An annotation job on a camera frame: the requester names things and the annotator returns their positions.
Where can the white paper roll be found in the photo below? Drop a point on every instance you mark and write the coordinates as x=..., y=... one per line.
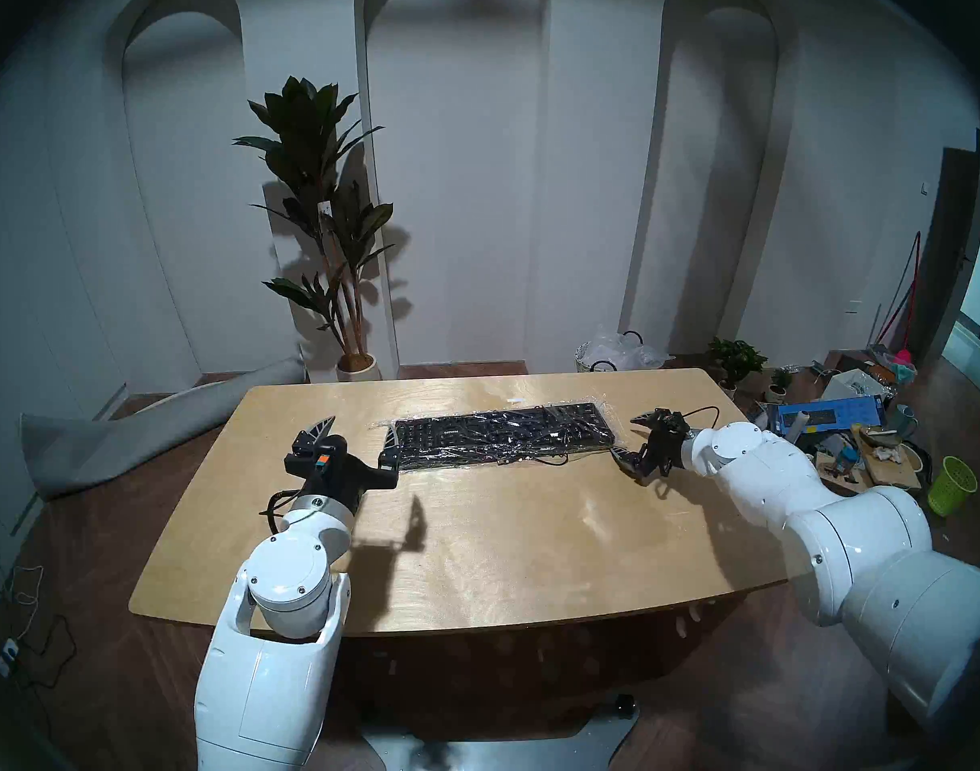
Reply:
x=799, y=426

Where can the black computer keyboard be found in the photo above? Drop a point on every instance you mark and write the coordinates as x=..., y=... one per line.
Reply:
x=498, y=436

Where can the blue keyboard box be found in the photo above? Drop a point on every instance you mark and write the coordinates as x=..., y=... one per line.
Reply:
x=839, y=414

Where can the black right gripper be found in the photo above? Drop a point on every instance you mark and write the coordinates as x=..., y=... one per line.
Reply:
x=665, y=448

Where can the white appliance box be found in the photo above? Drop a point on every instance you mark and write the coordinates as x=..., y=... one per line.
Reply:
x=855, y=384

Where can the brown cardboard box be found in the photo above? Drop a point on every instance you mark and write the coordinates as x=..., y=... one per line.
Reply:
x=839, y=484

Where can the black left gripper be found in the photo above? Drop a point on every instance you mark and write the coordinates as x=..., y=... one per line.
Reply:
x=337, y=472

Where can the crumpled clear plastic bag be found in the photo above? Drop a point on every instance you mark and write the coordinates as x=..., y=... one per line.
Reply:
x=630, y=350

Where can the tiny potted plant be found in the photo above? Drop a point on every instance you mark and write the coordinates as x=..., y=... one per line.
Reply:
x=779, y=380

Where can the lime green waste basket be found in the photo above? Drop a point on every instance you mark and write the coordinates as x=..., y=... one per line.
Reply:
x=954, y=484

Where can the white power strip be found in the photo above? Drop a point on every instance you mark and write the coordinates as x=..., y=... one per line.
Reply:
x=6, y=657

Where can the wooden cutting board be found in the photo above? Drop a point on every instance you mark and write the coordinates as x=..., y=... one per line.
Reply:
x=892, y=468

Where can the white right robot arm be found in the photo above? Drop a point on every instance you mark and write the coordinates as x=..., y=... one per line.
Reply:
x=859, y=536

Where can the jar with blue lid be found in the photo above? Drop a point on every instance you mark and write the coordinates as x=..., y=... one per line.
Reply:
x=847, y=458

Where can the rolled grey carpet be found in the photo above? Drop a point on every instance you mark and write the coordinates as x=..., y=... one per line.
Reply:
x=104, y=452

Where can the tall dark green plant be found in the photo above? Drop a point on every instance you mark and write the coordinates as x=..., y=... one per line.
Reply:
x=309, y=135

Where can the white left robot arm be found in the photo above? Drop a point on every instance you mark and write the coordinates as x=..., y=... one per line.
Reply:
x=289, y=573

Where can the clear plastic wrapping film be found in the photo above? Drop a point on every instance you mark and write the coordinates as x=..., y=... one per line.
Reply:
x=570, y=420

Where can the teal mug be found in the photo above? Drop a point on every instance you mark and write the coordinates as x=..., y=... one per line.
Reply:
x=904, y=422

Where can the small bushy potted plant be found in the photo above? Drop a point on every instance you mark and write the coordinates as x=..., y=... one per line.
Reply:
x=737, y=356

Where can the dark brown door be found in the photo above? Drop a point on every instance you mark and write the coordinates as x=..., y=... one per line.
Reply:
x=940, y=255

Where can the white round plant pot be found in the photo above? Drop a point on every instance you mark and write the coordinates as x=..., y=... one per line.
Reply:
x=357, y=369

